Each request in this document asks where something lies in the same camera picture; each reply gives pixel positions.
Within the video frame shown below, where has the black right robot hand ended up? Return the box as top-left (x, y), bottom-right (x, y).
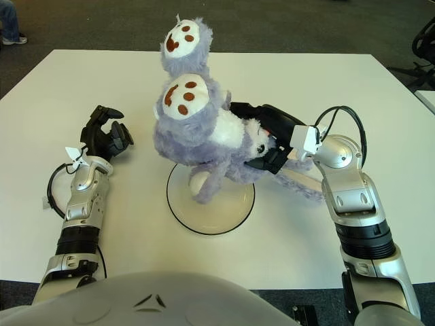
top-left (229, 101), bottom-right (307, 176)

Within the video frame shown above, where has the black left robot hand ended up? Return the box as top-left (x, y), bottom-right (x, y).
top-left (80, 105), bottom-right (135, 162)

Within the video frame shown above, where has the purple plush bunny doll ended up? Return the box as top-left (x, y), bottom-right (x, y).
top-left (152, 14), bottom-right (326, 206)

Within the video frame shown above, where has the white plate with black rim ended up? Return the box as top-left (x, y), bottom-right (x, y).
top-left (166, 162), bottom-right (256, 236)

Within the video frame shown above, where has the white left wrist tag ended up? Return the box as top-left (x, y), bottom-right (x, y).
top-left (64, 145), bottom-right (91, 167)

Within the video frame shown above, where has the white wrist tag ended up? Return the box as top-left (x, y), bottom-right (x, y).
top-left (290, 124), bottom-right (324, 160)
top-left (64, 145), bottom-right (91, 167)

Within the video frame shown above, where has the white right wrist tag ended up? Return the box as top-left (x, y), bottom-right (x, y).
top-left (290, 124), bottom-right (324, 160)

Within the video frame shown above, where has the white sneaker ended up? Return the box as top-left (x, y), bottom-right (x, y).
top-left (1, 33), bottom-right (28, 45)

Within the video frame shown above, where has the person leg in jeans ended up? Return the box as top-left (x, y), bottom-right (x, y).
top-left (0, 0), bottom-right (20, 39)

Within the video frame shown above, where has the white neighbouring table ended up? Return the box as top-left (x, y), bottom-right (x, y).
top-left (415, 90), bottom-right (435, 115)

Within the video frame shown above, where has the black office chair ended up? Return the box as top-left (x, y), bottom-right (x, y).
top-left (389, 23), bottom-right (435, 88)

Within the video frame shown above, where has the grey robot torso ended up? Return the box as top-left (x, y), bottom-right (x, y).
top-left (0, 271), bottom-right (302, 326)

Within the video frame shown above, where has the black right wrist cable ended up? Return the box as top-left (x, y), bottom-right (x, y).
top-left (314, 106), bottom-right (368, 160)

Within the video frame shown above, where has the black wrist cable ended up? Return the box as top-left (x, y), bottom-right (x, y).
top-left (46, 162), bottom-right (74, 218)
top-left (314, 106), bottom-right (368, 160)

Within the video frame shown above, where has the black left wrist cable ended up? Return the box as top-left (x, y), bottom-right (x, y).
top-left (46, 162), bottom-right (74, 218)

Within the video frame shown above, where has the black bracket below table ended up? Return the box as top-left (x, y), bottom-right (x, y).
top-left (292, 304), bottom-right (317, 326)

